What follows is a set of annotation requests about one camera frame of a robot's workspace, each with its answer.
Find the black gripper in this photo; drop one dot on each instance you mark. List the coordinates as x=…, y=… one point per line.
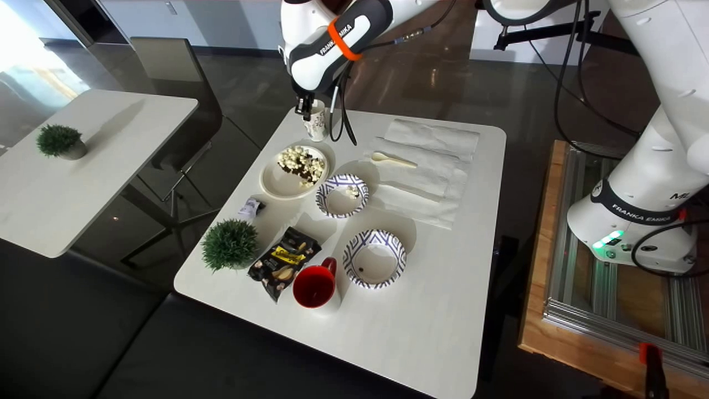
x=310, y=103

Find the patterned paper cup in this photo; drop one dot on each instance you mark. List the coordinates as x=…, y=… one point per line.
x=317, y=123

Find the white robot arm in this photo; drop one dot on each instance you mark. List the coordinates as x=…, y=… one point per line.
x=320, y=43

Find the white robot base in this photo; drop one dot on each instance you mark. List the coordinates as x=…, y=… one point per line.
x=630, y=215

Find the white plate with food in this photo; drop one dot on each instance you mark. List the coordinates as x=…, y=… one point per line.
x=295, y=172

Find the white plastic fork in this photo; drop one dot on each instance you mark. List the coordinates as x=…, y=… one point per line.
x=384, y=157

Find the small blue patterned bowl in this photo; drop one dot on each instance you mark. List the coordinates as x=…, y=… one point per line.
x=341, y=195

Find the large white paper towel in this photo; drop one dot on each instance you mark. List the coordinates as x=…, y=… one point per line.
x=443, y=157

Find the white main table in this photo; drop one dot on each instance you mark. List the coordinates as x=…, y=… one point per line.
x=421, y=331

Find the large blue patterned bowl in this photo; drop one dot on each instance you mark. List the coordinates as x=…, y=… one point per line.
x=375, y=258

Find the small green plant on table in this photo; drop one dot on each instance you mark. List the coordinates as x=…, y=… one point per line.
x=229, y=245

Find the black chair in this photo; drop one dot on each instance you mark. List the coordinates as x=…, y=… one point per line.
x=172, y=70

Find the black Smartfood chip bag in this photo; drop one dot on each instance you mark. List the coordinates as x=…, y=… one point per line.
x=277, y=267

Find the red mug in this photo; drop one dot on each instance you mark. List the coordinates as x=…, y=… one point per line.
x=315, y=285

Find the small green plant side table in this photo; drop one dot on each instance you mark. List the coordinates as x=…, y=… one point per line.
x=58, y=140

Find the white side table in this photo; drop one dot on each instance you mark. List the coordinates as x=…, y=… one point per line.
x=47, y=202

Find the wooden pallet platform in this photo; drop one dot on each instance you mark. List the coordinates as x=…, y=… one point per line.
x=593, y=315

